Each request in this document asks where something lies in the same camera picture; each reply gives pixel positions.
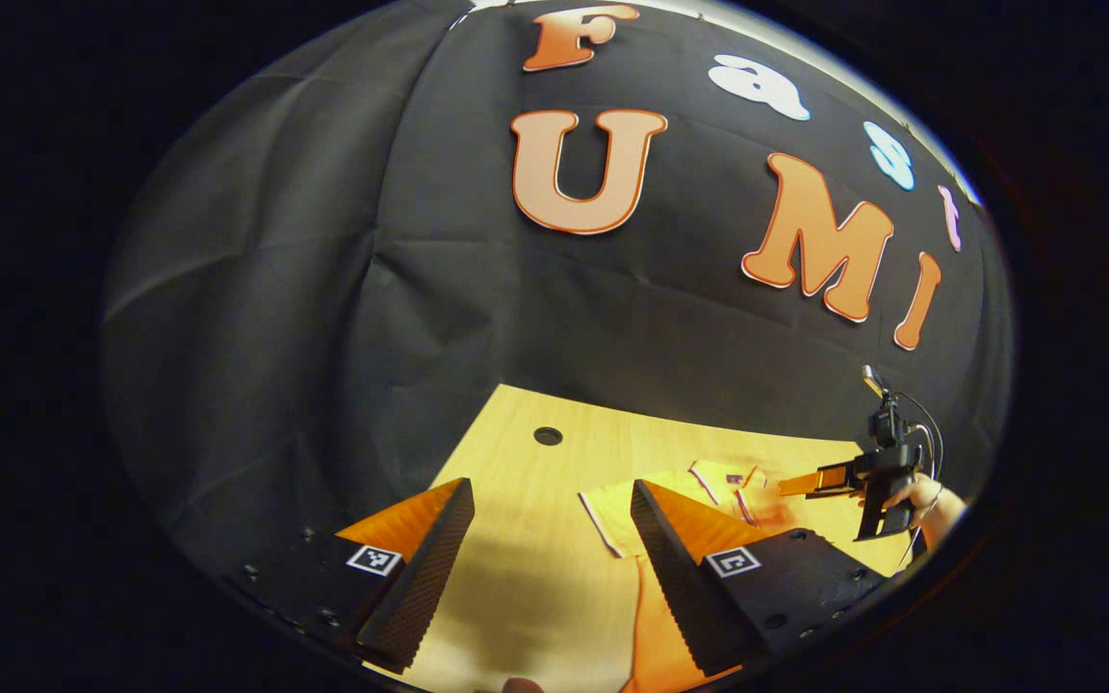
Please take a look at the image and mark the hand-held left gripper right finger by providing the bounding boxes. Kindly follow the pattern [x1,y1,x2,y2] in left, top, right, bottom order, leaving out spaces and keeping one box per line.
[630,478,902,678]

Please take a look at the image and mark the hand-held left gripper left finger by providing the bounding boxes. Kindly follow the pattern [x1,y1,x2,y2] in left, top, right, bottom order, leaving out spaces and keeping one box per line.
[232,477,476,675]

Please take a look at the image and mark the orange T-shirt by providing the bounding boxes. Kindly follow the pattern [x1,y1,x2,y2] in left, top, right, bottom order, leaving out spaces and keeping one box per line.
[579,460,806,693]

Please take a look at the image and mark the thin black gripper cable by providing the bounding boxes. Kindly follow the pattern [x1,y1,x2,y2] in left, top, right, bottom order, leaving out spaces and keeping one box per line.
[890,389,946,487]

